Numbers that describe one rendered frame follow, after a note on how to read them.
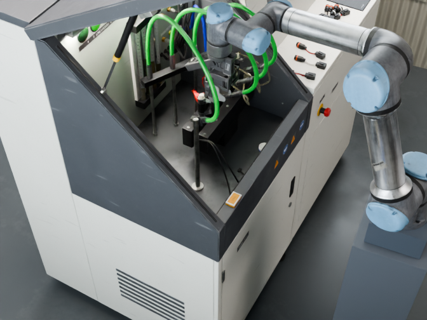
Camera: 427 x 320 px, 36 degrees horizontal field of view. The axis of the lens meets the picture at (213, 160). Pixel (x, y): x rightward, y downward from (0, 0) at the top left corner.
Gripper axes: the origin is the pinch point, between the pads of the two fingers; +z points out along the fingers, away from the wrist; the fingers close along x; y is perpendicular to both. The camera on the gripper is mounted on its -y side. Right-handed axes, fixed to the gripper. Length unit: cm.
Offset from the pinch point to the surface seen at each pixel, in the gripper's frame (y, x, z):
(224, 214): 19.9, -28.2, 16.3
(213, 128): 0.0, -0.1, 13.3
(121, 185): -13.1, -35.0, 14.4
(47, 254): -60, -35, 86
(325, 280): 42, 27, 111
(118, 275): -22, -35, 73
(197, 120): 2.5, -14.3, -3.4
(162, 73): -21.8, 3.7, 1.3
